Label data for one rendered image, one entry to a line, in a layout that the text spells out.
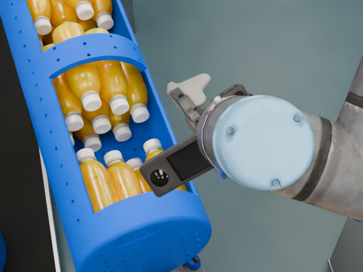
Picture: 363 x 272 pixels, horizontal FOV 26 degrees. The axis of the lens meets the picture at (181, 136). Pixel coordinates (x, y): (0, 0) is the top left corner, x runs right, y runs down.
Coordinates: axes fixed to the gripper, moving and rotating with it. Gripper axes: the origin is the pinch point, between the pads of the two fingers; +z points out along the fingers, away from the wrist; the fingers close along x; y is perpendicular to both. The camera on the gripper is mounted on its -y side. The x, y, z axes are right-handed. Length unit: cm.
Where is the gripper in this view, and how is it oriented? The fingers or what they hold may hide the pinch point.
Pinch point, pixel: (193, 131)
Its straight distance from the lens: 111.4
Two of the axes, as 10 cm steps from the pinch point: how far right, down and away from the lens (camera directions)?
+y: 8.4, -5.4, 0.7
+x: -5.3, -8.4, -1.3
